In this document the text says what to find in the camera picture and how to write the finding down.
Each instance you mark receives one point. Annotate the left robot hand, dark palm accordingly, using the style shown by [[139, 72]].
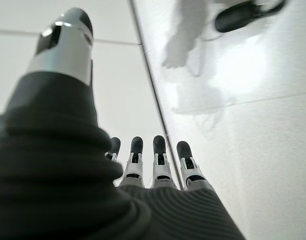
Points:
[[68, 175]]

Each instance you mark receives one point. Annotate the black robot foot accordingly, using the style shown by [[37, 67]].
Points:
[[240, 16]]

